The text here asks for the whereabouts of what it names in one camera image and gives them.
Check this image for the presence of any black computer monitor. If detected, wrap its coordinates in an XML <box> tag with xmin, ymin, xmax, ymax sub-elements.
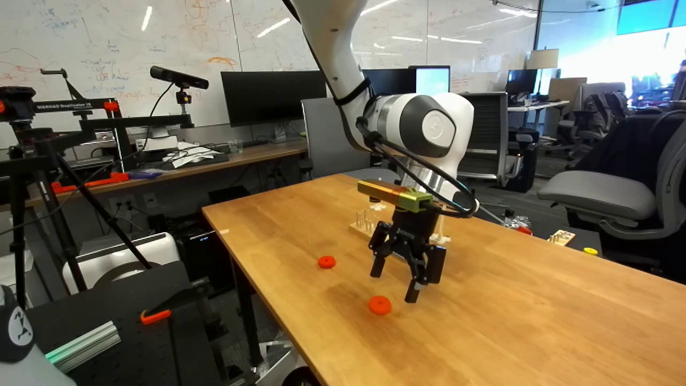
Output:
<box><xmin>218</xmin><ymin>70</ymin><xmax>327</xmax><ymax>131</ymax></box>

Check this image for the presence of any yellow flat object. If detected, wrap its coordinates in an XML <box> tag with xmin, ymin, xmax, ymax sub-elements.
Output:
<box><xmin>355</xmin><ymin>178</ymin><xmax>434</xmax><ymax>216</ymax></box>

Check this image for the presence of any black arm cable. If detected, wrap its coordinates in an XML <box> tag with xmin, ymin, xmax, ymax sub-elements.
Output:
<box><xmin>354</xmin><ymin>78</ymin><xmax>482</xmax><ymax>222</ymax></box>

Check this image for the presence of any white shade lamp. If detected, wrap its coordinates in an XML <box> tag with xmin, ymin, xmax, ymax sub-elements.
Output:
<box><xmin>527</xmin><ymin>47</ymin><xmax>561</xmax><ymax>73</ymax></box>

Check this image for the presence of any dark cap with logo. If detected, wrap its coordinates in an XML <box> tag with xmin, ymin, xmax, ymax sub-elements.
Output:
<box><xmin>0</xmin><ymin>284</ymin><xmax>38</xmax><ymax>366</ymax></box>

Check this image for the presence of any black shelf unit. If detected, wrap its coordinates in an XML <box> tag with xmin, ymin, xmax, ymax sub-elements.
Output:
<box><xmin>454</xmin><ymin>89</ymin><xmax>514</xmax><ymax>182</ymax></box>

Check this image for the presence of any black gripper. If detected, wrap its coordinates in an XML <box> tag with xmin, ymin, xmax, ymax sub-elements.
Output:
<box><xmin>367</xmin><ymin>205</ymin><xmax>450</xmax><ymax>308</ymax></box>

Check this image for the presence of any wooden office desk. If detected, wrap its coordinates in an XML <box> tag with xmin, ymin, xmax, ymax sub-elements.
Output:
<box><xmin>26</xmin><ymin>138</ymin><xmax>311</xmax><ymax>210</ymax></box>

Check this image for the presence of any red flat tool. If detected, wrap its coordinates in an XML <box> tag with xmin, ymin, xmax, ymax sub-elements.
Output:
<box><xmin>47</xmin><ymin>169</ymin><xmax>133</xmax><ymax>197</ymax></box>

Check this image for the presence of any small wooden strip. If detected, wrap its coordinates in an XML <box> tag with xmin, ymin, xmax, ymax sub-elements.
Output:
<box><xmin>544</xmin><ymin>228</ymin><xmax>579</xmax><ymax>250</ymax></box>

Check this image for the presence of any black cart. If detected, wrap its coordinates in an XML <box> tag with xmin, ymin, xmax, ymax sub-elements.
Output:
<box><xmin>23</xmin><ymin>261</ymin><xmax>230</xmax><ymax>386</ymax></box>

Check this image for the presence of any orange clamp handle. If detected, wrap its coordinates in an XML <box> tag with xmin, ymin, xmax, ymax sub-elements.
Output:
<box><xmin>136</xmin><ymin>308</ymin><xmax>175</xmax><ymax>328</ymax></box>

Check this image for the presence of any silver metal tube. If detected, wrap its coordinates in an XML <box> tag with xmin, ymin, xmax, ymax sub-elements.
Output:
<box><xmin>43</xmin><ymin>317</ymin><xmax>125</xmax><ymax>375</ymax></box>

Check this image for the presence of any black sensor bar camera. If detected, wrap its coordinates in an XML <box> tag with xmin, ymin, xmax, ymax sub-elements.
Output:
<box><xmin>147</xmin><ymin>64</ymin><xmax>213</xmax><ymax>93</ymax></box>

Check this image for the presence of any grey office chair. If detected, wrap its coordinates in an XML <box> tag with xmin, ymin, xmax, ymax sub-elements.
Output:
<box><xmin>536</xmin><ymin>117</ymin><xmax>686</xmax><ymax>246</ymax></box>

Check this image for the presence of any black camera tripod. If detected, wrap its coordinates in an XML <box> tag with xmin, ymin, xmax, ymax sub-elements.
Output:
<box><xmin>0</xmin><ymin>66</ymin><xmax>196</xmax><ymax>311</ymax></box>

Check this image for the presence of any grey panel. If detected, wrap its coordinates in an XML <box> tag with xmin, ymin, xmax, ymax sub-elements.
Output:
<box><xmin>297</xmin><ymin>94</ymin><xmax>375</xmax><ymax>180</ymax></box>

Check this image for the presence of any white paper pile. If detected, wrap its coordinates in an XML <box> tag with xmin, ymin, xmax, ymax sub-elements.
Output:
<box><xmin>159</xmin><ymin>140</ymin><xmax>218</xmax><ymax>173</ymax></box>

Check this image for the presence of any monitor with lit screen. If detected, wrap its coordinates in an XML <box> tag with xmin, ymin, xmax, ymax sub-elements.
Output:
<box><xmin>360</xmin><ymin>62</ymin><xmax>454</xmax><ymax>101</ymax></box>

